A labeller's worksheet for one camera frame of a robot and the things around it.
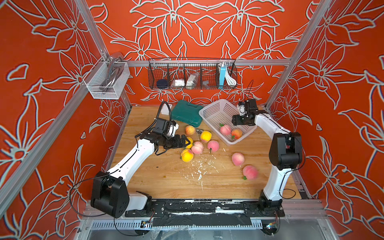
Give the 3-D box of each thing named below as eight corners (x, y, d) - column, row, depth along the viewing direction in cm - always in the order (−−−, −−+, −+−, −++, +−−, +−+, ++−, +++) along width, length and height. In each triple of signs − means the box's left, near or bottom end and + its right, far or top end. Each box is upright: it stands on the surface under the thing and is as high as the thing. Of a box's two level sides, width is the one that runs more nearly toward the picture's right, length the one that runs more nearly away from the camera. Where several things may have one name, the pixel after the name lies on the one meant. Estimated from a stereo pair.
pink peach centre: (208, 151, 94) (208, 149, 91) (207, 143, 98) (207, 140, 95) (218, 151, 94) (219, 149, 91) (217, 143, 98) (218, 140, 95)
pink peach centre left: (190, 150, 94) (190, 147, 91) (196, 143, 98) (196, 139, 94) (199, 156, 91) (199, 153, 88) (205, 148, 95) (205, 144, 92)
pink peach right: (232, 166, 90) (234, 162, 85) (230, 157, 94) (232, 152, 89) (242, 166, 90) (245, 162, 85) (240, 157, 93) (243, 152, 88)
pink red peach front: (243, 180, 83) (246, 176, 79) (240, 168, 88) (243, 164, 83) (257, 180, 83) (261, 176, 78) (254, 168, 88) (257, 164, 83)
